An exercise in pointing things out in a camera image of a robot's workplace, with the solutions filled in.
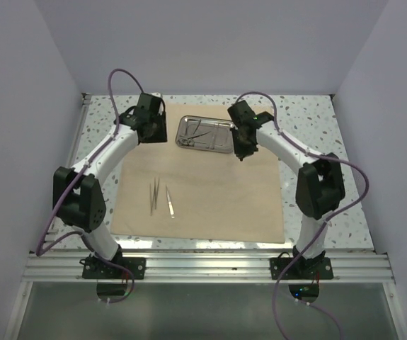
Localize aluminium mounting rail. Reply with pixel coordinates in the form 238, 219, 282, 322
21, 249, 394, 283

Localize steel pointed tweezers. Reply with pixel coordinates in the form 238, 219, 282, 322
149, 178, 160, 215

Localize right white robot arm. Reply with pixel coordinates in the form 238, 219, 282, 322
228, 100, 345, 278

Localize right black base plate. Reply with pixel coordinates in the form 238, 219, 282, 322
269, 256, 334, 281

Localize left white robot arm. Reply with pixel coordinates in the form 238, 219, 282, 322
53, 93, 168, 278

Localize beige cloth wrap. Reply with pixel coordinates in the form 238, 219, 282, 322
110, 103, 285, 243

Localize steel instrument tray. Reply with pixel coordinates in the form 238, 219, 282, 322
176, 115, 234, 154

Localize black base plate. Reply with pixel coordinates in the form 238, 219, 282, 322
269, 256, 334, 281
79, 256, 147, 280

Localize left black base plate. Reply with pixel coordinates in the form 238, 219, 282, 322
79, 256, 147, 280

